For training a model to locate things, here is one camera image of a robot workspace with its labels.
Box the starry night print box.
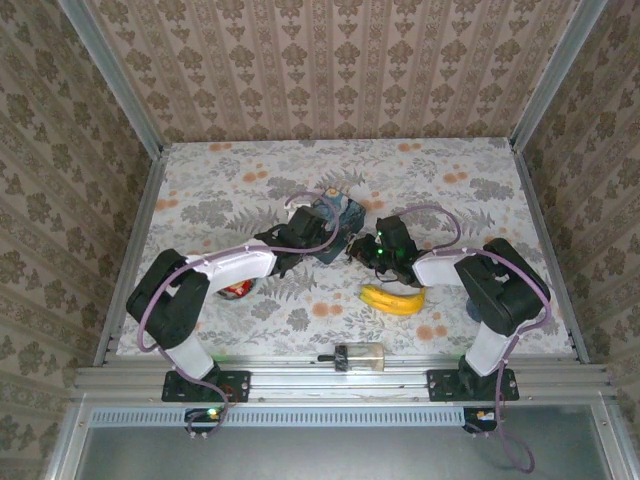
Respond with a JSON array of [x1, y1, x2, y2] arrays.
[[309, 186, 370, 266]]

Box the yellow banana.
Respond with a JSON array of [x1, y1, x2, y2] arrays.
[[360, 283, 427, 317]]

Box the red snack packet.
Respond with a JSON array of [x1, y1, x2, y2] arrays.
[[217, 279, 256, 302]]

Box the grey metal panel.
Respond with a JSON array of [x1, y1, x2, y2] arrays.
[[47, 399, 632, 480]]

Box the aluminium front mounting rail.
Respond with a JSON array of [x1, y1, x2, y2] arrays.
[[73, 355, 615, 404]]

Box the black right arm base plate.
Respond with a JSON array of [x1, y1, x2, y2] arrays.
[[426, 368, 520, 403]]

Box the aluminium table side rail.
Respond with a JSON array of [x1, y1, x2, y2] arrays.
[[93, 147, 171, 366], [508, 138, 592, 362]]

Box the grey slotted cable duct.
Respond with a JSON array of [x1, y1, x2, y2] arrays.
[[88, 405, 467, 427]]

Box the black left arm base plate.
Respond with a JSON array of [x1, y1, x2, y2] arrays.
[[161, 368, 252, 404]]

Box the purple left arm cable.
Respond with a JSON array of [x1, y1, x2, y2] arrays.
[[136, 189, 342, 444]]

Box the aluminium frame post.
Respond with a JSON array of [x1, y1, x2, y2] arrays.
[[55, 0, 167, 157], [508, 0, 610, 152]]

